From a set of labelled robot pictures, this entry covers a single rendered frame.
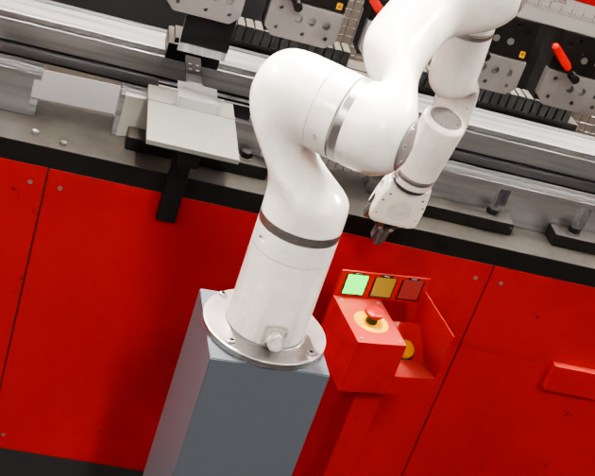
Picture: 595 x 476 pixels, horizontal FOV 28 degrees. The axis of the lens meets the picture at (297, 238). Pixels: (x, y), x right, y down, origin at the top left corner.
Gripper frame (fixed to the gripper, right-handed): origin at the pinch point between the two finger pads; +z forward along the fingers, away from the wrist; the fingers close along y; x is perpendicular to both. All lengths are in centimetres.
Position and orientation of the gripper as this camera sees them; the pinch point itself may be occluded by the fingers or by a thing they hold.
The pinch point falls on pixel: (380, 233)
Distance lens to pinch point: 237.5
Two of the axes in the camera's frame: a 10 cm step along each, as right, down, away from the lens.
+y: 9.4, 2.1, 2.6
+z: -3.4, 6.6, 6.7
